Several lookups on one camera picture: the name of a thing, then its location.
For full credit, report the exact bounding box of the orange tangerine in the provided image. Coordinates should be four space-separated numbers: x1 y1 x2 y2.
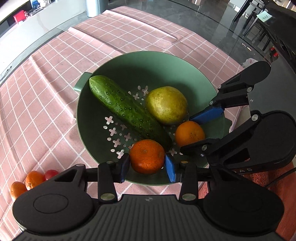
175 121 205 147
25 171 46 190
10 181 27 201
129 139 165 175

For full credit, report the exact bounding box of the red cherry tomato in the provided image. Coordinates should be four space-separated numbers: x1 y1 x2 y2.
44 169 59 180

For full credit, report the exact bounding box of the green colander bowl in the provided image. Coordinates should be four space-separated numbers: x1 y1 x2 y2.
75 51 217 185

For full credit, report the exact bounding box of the yellow-green pear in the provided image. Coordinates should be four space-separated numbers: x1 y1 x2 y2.
145 86 188 125

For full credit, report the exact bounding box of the green cucumber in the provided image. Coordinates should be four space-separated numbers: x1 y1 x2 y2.
89 75 173 151

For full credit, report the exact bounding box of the black dining table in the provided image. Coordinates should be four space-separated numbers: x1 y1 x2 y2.
231 1 295 70

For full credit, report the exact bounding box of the orange tangerine on cloth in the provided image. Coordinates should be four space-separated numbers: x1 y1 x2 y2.
25 171 46 190

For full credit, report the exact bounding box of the pink checkered tablecloth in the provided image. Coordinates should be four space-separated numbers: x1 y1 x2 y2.
1 6 242 240

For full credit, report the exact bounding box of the silver trash bin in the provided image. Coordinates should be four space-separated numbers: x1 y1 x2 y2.
85 0 108 18

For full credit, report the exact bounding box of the red box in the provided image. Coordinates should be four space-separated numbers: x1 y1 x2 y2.
13 10 28 24

